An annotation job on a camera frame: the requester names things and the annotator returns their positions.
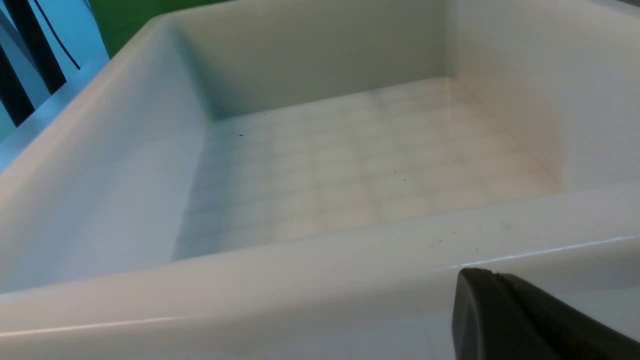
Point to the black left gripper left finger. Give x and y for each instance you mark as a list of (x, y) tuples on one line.
[(487, 323)]

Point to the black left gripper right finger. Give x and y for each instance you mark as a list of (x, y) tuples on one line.
[(573, 335)]

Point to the large white plastic bin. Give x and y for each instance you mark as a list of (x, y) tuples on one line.
[(304, 180)]

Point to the green backdrop cloth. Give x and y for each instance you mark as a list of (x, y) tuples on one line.
[(119, 20)]

